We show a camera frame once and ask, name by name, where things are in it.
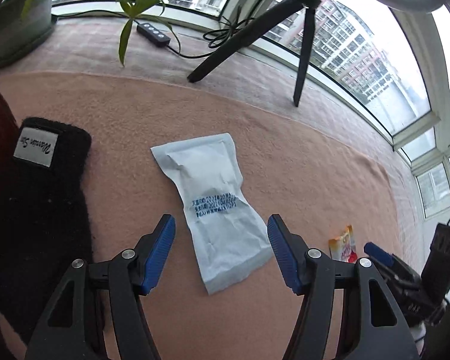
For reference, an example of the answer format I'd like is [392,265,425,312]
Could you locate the black fuzzy gloves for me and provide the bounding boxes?
[0,117,93,344]

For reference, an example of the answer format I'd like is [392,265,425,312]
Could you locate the light blue wipes packet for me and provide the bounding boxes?
[151,133,273,294]

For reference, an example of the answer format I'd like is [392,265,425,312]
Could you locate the white gloved right hand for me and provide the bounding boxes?
[410,322,426,355]

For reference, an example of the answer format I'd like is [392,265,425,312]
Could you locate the orange snack sachet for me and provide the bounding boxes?
[328,225,359,263]

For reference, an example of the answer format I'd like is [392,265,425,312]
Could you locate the pink blanket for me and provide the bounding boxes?
[0,72,402,359]

